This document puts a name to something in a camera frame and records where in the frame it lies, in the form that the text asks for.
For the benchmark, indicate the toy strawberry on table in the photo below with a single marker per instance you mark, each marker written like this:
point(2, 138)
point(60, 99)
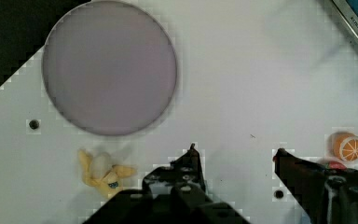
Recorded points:
point(334, 165)

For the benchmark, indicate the toy orange half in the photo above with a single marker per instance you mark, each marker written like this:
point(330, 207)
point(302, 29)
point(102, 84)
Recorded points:
point(345, 147)

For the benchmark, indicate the peeled toy banana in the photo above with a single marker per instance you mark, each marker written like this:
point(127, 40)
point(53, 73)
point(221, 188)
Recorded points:
point(100, 173)

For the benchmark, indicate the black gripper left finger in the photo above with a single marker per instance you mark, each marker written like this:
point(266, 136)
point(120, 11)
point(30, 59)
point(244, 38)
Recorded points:
point(173, 194)

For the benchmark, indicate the round purple plate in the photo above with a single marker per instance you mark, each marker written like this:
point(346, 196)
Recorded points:
point(109, 68)

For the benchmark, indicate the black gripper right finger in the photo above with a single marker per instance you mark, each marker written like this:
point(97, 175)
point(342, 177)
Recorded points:
point(328, 196)

